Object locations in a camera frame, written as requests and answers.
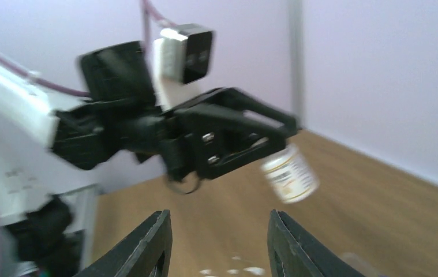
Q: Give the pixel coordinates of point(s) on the capped white pill bottle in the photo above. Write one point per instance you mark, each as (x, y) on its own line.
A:
(289, 174)

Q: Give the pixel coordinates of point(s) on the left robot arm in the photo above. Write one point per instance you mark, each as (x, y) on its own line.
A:
(34, 219)

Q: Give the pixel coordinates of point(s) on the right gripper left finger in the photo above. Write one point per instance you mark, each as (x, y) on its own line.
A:
(146, 251)

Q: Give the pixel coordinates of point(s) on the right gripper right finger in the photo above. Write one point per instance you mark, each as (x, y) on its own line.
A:
(294, 252)

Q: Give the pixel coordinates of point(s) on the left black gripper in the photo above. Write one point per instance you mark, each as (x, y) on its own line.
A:
(120, 114)

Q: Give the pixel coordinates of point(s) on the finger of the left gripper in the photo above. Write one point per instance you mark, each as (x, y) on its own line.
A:
(238, 100)
(222, 150)

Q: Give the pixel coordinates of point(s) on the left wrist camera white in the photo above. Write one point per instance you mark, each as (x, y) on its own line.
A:
(181, 56)

